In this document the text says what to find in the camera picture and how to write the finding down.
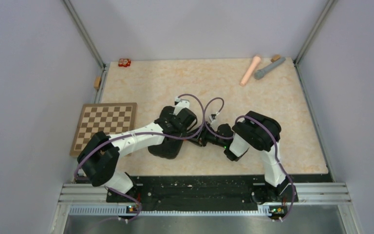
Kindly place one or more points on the back wooden block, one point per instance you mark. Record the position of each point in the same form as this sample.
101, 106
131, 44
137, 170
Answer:
275, 57

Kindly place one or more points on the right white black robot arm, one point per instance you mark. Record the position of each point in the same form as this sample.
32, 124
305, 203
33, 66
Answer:
261, 133

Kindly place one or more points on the wooden chessboard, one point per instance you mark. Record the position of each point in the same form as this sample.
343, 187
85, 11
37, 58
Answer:
111, 118

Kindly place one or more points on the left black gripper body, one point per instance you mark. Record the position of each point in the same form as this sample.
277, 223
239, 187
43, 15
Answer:
182, 132

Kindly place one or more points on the left wooden block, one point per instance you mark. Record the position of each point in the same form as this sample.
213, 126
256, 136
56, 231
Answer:
97, 83

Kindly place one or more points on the aluminium frame rail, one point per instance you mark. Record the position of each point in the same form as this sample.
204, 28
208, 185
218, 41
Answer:
84, 199

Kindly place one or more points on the black plastic tool case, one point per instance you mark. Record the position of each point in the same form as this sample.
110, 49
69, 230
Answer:
169, 148

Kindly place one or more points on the pink toy microphone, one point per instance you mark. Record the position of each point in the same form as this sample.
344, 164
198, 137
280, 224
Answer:
253, 65

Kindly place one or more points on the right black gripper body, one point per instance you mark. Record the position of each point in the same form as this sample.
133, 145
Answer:
206, 138

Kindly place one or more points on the grey toy microphone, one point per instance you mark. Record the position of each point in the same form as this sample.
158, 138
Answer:
259, 74

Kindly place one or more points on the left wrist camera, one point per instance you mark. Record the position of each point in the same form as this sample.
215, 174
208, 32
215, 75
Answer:
180, 104

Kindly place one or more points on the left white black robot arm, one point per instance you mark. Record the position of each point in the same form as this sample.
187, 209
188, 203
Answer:
163, 138

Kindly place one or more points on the red toy car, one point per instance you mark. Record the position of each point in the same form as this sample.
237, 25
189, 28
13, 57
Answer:
124, 62

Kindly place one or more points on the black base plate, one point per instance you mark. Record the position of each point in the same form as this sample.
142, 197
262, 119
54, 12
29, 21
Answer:
193, 193

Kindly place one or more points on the wooden block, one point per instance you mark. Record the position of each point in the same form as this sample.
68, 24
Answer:
97, 83
275, 57

